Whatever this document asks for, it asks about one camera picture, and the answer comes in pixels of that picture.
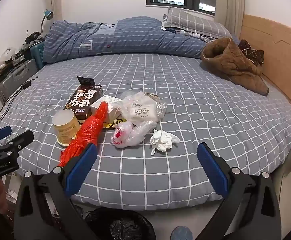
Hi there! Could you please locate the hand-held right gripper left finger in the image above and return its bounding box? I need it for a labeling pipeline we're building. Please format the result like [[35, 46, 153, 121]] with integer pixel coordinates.
[[14, 144, 97, 240]]

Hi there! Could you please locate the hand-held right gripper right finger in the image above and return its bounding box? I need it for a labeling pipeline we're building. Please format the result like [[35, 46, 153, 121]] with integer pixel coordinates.
[[197, 142, 282, 240]]

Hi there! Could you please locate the red plastic bag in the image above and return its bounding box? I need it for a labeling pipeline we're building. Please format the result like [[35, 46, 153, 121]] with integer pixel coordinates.
[[58, 101, 109, 168]]

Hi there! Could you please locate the clear bag with red print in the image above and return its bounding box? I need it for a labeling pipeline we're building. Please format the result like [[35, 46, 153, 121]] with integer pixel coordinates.
[[110, 120, 157, 148]]

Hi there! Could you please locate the white tissue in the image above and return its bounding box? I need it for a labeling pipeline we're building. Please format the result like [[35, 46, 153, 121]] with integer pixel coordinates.
[[149, 129, 180, 155]]

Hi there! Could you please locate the brown snack box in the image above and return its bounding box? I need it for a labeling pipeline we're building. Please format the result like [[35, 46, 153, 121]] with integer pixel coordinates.
[[64, 84, 103, 124]]

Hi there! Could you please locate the black trash bin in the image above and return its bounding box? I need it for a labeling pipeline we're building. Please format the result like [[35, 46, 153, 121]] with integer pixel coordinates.
[[84, 207, 157, 240]]

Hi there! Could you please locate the clear plastic wrapper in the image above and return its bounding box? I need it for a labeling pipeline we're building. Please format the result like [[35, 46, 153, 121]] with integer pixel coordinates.
[[145, 92, 167, 120]]

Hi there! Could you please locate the white cotton pad packet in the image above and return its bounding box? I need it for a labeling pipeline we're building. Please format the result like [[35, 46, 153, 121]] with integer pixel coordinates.
[[119, 91, 158, 125]]

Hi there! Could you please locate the bed with grey checked sheet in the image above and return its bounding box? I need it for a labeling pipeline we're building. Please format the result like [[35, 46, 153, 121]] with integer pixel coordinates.
[[0, 52, 291, 212]]

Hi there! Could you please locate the yellow snack wrapper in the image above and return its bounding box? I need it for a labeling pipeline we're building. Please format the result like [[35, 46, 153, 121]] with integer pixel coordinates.
[[103, 119, 126, 129]]

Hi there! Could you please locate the grey suitcase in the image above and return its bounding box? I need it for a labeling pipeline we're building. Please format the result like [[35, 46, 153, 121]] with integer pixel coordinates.
[[0, 59, 38, 104]]

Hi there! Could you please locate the white cardboard box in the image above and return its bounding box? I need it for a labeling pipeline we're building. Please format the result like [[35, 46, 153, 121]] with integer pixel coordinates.
[[90, 95, 123, 122]]

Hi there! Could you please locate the blue slipper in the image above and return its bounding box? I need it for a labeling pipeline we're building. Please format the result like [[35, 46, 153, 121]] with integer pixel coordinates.
[[171, 226, 193, 240]]

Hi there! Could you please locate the white plush toy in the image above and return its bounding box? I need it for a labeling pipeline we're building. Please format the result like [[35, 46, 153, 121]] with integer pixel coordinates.
[[0, 47, 17, 68]]

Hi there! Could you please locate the teal suitcase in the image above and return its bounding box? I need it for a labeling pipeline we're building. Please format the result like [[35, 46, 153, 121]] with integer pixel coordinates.
[[30, 40, 46, 70]]

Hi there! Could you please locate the brown quilted jacket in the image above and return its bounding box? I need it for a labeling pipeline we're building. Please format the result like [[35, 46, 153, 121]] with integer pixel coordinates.
[[201, 37, 270, 96]]

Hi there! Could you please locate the blue desk lamp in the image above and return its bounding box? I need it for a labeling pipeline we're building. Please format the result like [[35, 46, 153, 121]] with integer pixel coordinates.
[[41, 9, 54, 34]]

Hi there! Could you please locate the wooden headboard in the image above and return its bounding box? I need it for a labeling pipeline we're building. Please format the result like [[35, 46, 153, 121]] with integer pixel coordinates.
[[239, 14, 291, 120]]

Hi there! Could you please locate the blue striped duvet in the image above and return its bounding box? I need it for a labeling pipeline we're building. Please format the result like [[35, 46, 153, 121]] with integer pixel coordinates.
[[42, 17, 238, 64]]

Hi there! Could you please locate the grey checked pillow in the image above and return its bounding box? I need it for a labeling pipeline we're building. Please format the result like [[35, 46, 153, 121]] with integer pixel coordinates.
[[162, 6, 232, 40]]

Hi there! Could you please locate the black charger cable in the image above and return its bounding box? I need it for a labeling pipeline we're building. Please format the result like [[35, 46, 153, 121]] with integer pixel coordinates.
[[0, 76, 39, 127]]

